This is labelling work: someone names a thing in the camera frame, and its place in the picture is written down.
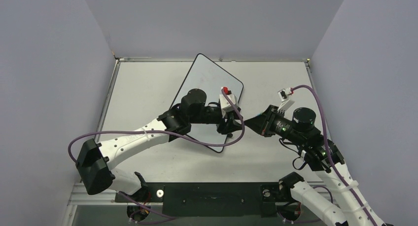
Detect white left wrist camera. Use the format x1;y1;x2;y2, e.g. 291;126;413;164
219;86;239;118

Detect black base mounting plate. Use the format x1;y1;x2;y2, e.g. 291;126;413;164
132;182;301;220

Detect aluminium front frame rail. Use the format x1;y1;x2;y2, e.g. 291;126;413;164
67;183;334;206

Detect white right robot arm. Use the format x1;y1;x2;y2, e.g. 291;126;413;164
244;105;387;226

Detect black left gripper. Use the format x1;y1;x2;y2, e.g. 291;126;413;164
190;107;245;134

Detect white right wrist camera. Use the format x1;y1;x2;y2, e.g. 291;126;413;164
278;87;295;113

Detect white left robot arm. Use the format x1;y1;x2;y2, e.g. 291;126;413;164
73;87;244;201

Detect black-framed whiteboard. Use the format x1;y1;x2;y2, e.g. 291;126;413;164
171;53;244;153

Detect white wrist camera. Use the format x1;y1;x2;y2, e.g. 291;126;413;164
278;87;295;113
219;86;239;118

